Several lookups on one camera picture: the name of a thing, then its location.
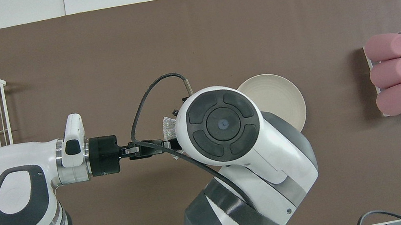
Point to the cream round plate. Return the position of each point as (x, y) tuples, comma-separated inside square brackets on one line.
[(280, 94)]

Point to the brown table mat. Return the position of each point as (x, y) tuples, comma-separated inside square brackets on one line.
[(93, 65)]

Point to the pink plastic cup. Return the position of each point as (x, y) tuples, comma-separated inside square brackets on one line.
[(400, 98), (387, 46), (391, 73)]

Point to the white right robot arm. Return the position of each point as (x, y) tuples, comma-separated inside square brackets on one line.
[(249, 153)]

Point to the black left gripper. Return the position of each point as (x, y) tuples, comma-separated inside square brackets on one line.
[(149, 149)]

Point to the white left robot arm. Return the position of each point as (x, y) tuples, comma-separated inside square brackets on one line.
[(17, 194)]

